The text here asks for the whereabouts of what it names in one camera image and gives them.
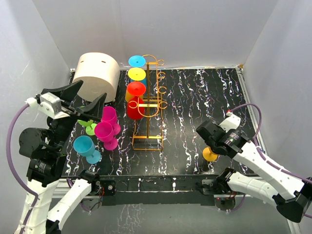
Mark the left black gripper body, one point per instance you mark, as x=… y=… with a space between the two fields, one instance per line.
x=67 y=107

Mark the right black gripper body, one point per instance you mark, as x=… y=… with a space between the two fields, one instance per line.
x=212 y=146

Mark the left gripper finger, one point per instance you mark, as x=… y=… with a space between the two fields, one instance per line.
x=66 y=93
x=94 y=110

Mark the orange wine glass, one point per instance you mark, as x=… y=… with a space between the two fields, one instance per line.
x=208 y=155
x=137 y=85

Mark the red wine glass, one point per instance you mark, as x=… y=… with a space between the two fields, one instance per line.
x=134 y=97

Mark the blue wine glass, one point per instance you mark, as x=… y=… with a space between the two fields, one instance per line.
x=85 y=147
x=136 y=61

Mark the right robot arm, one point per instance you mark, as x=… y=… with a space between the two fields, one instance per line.
x=291 y=194

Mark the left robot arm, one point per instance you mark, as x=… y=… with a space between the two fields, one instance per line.
x=46 y=150

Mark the magenta wine glass rear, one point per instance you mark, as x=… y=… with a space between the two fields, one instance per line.
x=109 y=115

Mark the magenta wine glass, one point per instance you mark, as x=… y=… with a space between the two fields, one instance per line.
x=104 y=132
x=109 y=115

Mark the green wine glass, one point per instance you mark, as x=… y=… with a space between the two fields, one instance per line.
x=89 y=126

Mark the magenta wine glass front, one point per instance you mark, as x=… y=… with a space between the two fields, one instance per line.
x=104 y=132

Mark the white cylindrical container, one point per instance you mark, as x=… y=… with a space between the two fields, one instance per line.
x=100 y=74

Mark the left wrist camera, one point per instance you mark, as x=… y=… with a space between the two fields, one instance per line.
x=49 y=104

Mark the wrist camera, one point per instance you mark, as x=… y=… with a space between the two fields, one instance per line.
x=49 y=104
x=231 y=121

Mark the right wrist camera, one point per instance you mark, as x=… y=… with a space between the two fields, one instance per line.
x=231 y=121

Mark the gold wire glass rack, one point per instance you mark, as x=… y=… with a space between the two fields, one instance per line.
x=148 y=131

